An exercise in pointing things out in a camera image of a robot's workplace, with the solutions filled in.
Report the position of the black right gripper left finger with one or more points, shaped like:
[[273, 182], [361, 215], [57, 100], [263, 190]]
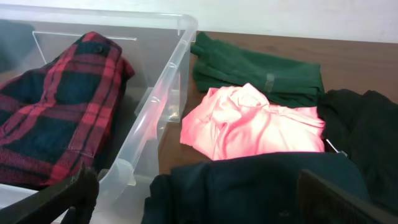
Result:
[[75, 197]]

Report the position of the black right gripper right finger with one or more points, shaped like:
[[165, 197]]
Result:
[[322, 202]]

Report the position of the red navy plaid shirt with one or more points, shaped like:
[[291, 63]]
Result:
[[59, 116]]

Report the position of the clear plastic storage bin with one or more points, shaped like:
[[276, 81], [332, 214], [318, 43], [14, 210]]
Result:
[[157, 45]]

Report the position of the dark navy folded garment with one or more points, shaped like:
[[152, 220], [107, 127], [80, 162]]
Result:
[[256, 189]]

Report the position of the black folded cloth far right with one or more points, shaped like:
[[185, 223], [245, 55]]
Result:
[[365, 127]]

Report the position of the pink crumpled garment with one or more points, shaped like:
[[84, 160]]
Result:
[[239, 121]]

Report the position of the dark green folded garment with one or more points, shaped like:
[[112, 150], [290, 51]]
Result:
[[283, 81]]

